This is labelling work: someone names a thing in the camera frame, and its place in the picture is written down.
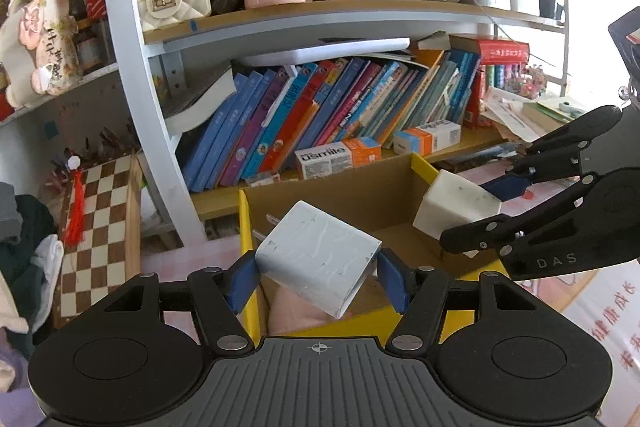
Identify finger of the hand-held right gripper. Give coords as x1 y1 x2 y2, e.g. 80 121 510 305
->
482 105 625 204
439 172 608 259

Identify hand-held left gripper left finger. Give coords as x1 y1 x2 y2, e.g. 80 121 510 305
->
95 252 262 356

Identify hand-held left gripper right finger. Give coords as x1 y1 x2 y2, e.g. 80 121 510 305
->
376 249 547 354

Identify white cube charger plug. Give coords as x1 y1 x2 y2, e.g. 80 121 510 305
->
412 169 502 259

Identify white scuffed charger plug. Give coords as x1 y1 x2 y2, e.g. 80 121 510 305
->
250 200 384 321

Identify yellow cardboard box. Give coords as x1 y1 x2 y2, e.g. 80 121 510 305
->
238 152 512 339

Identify pink checked desktop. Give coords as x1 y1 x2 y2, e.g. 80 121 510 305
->
140 146 640 427

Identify pink soft item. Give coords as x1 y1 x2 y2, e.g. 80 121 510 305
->
269 289 343 336

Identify stack of papers and booklets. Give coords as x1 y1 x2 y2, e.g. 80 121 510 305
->
479 86 590 144

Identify green cover book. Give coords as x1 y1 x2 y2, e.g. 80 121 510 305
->
521 95 589 124

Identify white printed desk mat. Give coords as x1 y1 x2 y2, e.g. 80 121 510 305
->
564 256 640 389

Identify orange white small carton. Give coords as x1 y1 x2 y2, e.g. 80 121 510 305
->
392 119 462 156

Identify row of small pastel books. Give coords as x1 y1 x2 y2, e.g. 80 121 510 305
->
482 62 549 100

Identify thick red dictionary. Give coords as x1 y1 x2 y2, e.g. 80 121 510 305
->
449 35 531 128

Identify white orange toothpaste box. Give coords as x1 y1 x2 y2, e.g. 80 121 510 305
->
294 136 384 180

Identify wooden chessboard box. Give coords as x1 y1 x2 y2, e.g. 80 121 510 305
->
52 154 144 329

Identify row of blue picture books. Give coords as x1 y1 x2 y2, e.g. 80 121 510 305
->
180 52 483 194

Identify red tassel ornament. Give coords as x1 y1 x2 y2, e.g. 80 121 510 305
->
63 154 88 246

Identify thick grey-paged book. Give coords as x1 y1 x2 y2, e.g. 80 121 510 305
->
164 66 237 134

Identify white cloth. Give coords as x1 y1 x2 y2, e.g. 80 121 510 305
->
32 234 65 289

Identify dark brown sticks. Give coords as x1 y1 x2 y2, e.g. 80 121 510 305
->
50 124 137 168

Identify dark green cloth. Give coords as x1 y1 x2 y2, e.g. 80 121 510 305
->
0 194 62 360

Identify grey cloth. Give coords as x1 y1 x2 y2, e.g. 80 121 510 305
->
0 182 24 241

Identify purple cloth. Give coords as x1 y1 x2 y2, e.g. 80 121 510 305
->
0 332 47 427

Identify white metal wooden bookshelf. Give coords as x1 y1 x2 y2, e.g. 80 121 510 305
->
0 0 572 249

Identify dark glass jar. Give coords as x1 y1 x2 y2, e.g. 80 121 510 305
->
67 0 109 74

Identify cream pink plush toy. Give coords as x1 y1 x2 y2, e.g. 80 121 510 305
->
0 0 84 108

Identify white charging cable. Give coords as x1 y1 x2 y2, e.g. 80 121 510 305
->
446 0 502 38

